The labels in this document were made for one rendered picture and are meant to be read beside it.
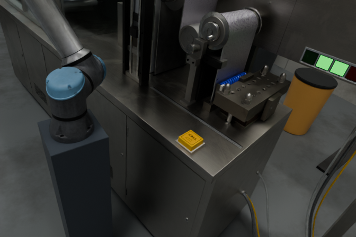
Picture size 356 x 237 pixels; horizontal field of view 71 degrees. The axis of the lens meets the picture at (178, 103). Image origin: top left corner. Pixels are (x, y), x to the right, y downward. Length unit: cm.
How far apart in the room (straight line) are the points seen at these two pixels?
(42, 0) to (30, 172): 145
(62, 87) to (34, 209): 122
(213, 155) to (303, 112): 183
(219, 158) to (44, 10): 77
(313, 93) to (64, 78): 217
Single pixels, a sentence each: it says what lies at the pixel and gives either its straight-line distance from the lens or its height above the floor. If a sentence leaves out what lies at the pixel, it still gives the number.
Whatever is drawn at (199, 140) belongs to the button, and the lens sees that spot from 94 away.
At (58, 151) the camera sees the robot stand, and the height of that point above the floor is 90.
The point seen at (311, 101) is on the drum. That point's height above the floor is 43.
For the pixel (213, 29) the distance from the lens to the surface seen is 101.
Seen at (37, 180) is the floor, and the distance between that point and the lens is 208.
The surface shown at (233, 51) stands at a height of 117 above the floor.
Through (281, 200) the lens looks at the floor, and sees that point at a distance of 215.
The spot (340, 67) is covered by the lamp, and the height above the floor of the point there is 119.
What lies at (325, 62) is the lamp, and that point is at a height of 119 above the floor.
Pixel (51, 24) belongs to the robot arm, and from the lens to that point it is 96.
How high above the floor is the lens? 155
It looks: 34 degrees down
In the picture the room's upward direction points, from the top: 9 degrees clockwise
